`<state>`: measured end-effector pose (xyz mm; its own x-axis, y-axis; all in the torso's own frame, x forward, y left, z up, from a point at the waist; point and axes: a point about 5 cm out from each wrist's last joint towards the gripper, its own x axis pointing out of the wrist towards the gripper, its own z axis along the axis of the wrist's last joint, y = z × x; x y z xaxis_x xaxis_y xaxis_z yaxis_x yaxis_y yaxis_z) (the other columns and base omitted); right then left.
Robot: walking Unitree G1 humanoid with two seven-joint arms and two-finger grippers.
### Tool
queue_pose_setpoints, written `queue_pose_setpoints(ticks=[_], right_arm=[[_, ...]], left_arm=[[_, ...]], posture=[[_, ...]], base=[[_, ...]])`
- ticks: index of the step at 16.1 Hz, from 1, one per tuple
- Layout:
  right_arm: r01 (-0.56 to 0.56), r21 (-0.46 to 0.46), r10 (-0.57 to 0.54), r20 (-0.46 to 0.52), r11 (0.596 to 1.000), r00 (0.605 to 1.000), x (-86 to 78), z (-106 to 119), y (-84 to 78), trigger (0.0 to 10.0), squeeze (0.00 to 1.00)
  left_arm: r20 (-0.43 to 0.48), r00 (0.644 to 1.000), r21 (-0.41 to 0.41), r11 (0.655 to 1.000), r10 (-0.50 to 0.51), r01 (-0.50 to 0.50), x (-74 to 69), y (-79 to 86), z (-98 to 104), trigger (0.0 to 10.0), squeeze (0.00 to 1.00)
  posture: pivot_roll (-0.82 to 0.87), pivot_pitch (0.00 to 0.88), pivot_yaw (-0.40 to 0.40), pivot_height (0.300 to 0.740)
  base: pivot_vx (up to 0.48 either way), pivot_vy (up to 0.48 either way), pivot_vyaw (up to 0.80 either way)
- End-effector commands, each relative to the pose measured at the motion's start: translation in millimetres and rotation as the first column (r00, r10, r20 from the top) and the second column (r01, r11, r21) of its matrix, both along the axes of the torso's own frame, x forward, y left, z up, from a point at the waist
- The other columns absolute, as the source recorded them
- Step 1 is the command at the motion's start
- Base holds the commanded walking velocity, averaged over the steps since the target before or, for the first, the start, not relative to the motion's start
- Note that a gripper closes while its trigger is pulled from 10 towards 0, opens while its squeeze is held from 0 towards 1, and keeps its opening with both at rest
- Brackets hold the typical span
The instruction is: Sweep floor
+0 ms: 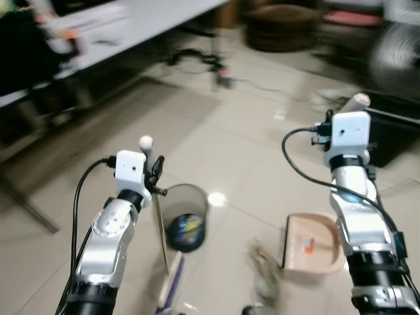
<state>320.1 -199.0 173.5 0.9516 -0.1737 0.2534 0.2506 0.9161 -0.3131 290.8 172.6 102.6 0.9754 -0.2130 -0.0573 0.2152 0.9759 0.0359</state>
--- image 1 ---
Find white long table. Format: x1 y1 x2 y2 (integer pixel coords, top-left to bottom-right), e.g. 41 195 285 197
0 0 232 111

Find broom with white knob handle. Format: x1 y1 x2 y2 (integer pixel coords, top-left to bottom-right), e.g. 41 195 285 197
138 135 186 313

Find dark brown round stool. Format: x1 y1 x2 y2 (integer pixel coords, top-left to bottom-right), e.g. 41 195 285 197
245 4 324 54

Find red seat cushion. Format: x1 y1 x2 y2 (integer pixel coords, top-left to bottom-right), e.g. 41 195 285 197
324 8 385 28

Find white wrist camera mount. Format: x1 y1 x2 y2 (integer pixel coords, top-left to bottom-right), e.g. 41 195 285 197
329 111 373 159
115 150 149 192

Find black cable on floor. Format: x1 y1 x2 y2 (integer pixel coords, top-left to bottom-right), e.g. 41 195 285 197
165 48 236 89

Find round standing fan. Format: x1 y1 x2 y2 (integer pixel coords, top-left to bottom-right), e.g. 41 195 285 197
366 18 420 100

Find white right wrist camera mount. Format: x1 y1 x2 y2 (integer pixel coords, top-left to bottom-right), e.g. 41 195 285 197
329 111 373 159

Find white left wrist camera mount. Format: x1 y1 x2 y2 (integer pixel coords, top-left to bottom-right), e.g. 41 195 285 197
115 150 149 192

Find black rectangular bin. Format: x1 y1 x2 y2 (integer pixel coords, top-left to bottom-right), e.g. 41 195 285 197
333 94 420 169

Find black wire mesh waste bin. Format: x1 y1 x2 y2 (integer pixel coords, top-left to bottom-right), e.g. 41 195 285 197
159 184 210 254

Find colourful wrapper rubbish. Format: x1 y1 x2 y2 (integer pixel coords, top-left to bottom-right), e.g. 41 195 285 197
167 213 206 251

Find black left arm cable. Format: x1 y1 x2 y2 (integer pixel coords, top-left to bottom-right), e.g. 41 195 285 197
70 156 119 280

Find crumpled paper scrap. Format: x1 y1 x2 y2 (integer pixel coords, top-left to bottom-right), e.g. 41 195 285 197
248 240 284 306

